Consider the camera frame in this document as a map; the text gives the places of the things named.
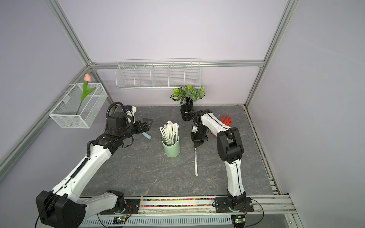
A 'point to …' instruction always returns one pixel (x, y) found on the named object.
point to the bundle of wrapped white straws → (169, 133)
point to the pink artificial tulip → (85, 90)
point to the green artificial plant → (184, 94)
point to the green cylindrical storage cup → (172, 150)
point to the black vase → (187, 109)
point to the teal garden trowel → (147, 136)
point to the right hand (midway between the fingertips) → (196, 145)
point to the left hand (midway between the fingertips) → (147, 122)
